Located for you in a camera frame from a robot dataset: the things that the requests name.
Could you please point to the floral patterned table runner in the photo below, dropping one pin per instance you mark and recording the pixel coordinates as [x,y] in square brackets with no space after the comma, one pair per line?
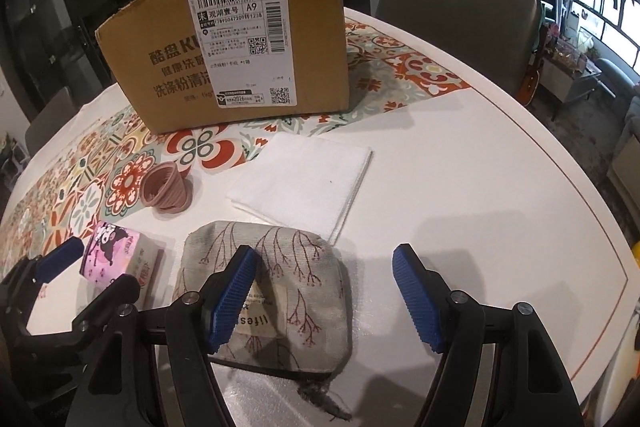
[125,177]

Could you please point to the cluttered coffee table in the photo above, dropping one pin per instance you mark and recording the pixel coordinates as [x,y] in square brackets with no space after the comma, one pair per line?
[570,77]

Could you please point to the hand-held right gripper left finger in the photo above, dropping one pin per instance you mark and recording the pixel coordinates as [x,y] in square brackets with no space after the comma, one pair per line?
[232,302]

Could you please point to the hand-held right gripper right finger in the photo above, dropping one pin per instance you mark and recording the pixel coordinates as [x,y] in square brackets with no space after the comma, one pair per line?
[417,302]

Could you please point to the pink tissue packet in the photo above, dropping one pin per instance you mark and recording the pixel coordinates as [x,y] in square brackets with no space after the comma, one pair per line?
[107,252]

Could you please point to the branch print fabric pouch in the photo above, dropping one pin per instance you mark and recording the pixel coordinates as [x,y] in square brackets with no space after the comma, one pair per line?
[310,287]

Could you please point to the beige tissue packet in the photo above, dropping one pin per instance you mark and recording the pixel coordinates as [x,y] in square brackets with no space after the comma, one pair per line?
[147,267]

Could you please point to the light grey sofa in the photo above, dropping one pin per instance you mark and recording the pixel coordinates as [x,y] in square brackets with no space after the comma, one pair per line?
[627,147]

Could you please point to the yellow plastic toy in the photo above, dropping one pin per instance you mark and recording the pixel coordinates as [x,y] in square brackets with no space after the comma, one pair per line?
[636,254]

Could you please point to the pink collapsible cup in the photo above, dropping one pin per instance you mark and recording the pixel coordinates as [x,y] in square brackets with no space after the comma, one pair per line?
[165,187]

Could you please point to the dark frayed cloth scrap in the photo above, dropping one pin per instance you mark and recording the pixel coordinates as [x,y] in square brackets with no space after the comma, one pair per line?
[322,402]

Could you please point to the brown cardboard box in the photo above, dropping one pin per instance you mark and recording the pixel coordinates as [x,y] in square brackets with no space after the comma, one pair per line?
[150,72]

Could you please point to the grey ottoman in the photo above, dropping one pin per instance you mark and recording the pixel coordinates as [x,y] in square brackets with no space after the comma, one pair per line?
[617,77]

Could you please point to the white cloth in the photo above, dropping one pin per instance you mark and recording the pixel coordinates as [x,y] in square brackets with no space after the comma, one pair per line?
[300,184]

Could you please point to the orange guitar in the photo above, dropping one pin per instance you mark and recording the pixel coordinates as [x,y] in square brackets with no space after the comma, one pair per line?
[530,87]

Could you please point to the grey-brown dining chair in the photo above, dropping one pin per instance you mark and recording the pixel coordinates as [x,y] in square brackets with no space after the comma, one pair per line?
[460,22]
[52,122]

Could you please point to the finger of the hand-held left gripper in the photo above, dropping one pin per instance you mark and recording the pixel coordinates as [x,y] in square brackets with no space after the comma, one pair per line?
[107,299]
[60,257]

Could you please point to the large window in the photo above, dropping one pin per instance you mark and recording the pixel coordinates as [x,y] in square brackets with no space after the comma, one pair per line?
[610,27]

